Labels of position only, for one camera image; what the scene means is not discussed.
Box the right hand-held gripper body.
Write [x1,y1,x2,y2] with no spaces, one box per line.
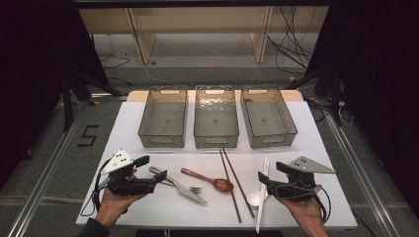
[266,155,337,203]

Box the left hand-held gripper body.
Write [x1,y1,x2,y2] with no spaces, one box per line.
[99,148,157,198]

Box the white chopstick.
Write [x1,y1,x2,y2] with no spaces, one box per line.
[258,158,271,213]
[255,158,269,234]

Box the white ceramic spoon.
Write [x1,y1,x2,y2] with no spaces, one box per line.
[245,190,270,208]

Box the brown wooden chopstick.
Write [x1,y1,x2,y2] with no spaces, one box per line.
[218,149,243,224]
[221,147,256,219]

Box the steel fork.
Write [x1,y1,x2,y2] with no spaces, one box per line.
[157,177,204,196]

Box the brown wooden spoon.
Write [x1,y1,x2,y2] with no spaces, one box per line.
[180,167,235,194]

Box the smoky clear plastic bin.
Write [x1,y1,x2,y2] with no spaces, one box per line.
[193,84,240,149]
[239,84,299,150]
[137,85,189,149]

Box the person's right hand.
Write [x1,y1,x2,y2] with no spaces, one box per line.
[279,197,326,229]

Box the person's left hand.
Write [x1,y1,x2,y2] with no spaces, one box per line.
[95,188,147,229]

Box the black metal stand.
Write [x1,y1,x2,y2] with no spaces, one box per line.
[286,61,344,128]
[61,69,123,133]

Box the black curtain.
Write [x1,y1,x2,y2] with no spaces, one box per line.
[305,0,419,213]
[0,0,111,187]

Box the light wooden desk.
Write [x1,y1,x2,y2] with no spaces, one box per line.
[78,5,330,65]

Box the right hand-held gripper cable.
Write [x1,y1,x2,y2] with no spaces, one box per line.
[275,184,332,225]

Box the hand-held gripper cable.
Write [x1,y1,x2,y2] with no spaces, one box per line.
[79,157,114,218]
[275,184,332,225]

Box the left hand-held gripper cable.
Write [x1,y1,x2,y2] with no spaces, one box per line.
[79,157,114,218]

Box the aluminium floor rail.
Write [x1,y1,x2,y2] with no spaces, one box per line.
[323,113,402,237]
[5,101,91,237]

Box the thin black floor cable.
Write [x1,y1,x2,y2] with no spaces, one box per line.
[99,54,131,70]

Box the bundle of black floor cables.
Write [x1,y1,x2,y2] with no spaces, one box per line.
[266,5,318,76]

